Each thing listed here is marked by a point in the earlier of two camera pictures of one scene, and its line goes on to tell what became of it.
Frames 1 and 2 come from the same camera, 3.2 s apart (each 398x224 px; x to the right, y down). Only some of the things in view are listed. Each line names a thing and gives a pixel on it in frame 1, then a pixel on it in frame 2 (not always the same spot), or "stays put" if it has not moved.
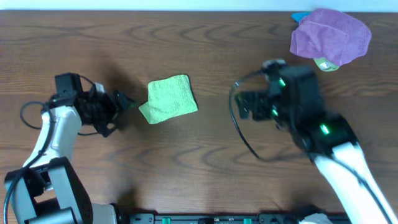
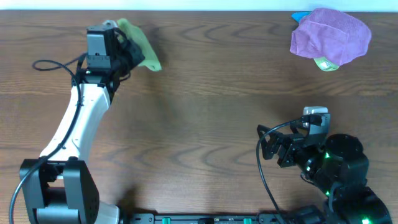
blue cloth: [298, 16] stays put
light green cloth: [168, 98] -> [127, 30]
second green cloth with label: [325, 65] stays put
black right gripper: [260, 99] -> [291, 144]
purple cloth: [331, 35] stays put
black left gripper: [111, 109] -> [131, 54]
